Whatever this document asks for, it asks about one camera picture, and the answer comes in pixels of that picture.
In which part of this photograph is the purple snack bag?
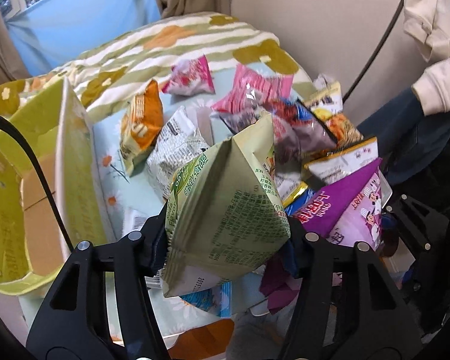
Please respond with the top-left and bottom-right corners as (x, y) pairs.
(292, 158), (382, 250)

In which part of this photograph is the white orange snack bag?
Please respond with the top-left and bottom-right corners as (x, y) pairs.
(301, 137), (379, 186)

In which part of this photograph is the pale green snack bag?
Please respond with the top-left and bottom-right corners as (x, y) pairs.
(161, 111), (291, 297)

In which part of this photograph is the cartoon figure snack bag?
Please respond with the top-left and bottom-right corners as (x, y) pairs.
(218, 98), (338, 166)

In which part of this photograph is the white text snack bag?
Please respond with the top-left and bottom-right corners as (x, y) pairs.
(145, 106), (209, 200)

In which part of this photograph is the green cardboard box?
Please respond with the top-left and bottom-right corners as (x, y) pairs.
(0, 78), (116, 296)

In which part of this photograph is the daisy print tablecloth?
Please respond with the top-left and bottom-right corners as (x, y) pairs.
(18, 63), (316, 342)

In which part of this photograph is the yellow snack bag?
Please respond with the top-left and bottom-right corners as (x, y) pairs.
(280, 180), (309, 207)

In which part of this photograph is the pink striped snack bag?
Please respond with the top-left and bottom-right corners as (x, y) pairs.
(211, 64), (293, 115)

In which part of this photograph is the pink white snack bag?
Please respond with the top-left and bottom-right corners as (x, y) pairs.
(162, 55), (215, 97)

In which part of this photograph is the striped floral blanket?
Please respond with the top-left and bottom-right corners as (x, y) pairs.
(0, 12), (315, 121)

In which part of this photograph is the blue window cloth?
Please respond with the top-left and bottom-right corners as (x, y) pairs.
(5, 0), (160, 76)

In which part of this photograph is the black cable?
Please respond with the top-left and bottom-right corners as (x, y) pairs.
(0, 110), (75, 253)

